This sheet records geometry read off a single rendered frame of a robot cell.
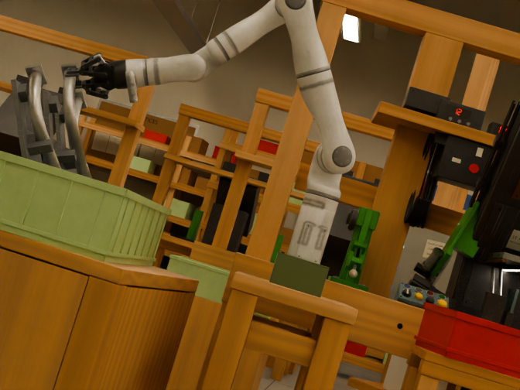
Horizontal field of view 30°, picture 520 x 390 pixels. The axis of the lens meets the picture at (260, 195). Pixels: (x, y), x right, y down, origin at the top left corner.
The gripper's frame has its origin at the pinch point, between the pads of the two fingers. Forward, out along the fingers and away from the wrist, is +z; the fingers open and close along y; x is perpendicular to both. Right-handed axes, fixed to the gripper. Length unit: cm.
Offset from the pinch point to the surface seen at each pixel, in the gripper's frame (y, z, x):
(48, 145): 1.2, 4.0, 28.8
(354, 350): -639, -153, -411
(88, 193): 0.2, -6.1, 46.0
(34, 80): 11.0, 6.5, 15.8
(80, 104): -15.2, 1.1, -9.8
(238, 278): -32, -38, 46
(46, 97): -0.1, 6.3, 7.5
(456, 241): -72, -107, 2
